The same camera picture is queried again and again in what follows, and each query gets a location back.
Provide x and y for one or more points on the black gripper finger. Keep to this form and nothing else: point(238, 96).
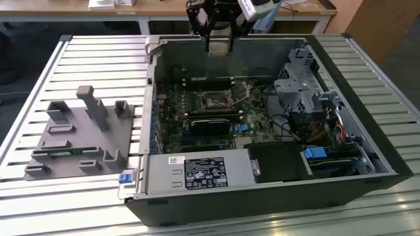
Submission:
point(232, 45)
point(207, 44)

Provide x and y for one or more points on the silver square CPU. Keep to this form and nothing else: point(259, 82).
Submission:
point(219, 50)

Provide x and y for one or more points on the black RAM slot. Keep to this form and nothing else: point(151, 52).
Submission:
point(214, 116)
point(214, 113)
point(210, 82)
point(210, 87)

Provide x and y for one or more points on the black CPU socket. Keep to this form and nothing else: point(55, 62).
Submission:
point(215, 100)

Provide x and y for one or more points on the pale blue teach pendant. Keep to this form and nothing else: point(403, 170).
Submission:
point(267, 22)

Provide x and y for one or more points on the grey metal drive cage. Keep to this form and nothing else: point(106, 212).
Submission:
point(288, 88)

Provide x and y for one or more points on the white paper sheet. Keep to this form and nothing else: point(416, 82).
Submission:
point(306, 3)

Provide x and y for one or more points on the white box with dark print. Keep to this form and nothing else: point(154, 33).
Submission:
point(126, 2)

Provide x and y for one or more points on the green motherboard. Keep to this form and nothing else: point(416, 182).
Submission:
point(256, 118)

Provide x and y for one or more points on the black graphics card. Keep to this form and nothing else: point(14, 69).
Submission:
point(210, 126)

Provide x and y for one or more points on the blue board connector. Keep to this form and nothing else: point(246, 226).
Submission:
point(240, 128)

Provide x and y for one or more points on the silver chipset heatsink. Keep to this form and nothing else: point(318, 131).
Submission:
point(244, 140)

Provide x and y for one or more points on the wooden cabinet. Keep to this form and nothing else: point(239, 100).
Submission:
point(378, 24)

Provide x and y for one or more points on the wooden desk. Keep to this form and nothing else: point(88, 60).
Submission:
point(50, 11)

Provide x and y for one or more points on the hard disk in blue carrier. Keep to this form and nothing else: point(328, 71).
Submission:
point(315, 153)

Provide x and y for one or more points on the grey power supply unit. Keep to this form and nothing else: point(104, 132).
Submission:
point(164, 172)

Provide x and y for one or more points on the grey parts rack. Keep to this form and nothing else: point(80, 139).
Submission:
point(82, 137)

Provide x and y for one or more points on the green RAM stick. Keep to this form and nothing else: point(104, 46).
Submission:
point(76, 150)

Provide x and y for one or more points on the blue case latch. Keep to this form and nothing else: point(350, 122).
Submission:
point(124, 178)

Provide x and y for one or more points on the black open PC case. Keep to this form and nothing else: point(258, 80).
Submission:
point(230, 209)

